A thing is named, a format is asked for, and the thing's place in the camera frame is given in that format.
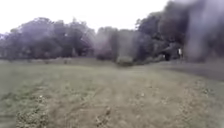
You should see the wood of dark trees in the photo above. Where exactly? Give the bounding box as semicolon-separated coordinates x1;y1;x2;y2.
0;0;224;65

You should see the green grass field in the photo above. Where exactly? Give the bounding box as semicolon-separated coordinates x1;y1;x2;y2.
0;57;224;128

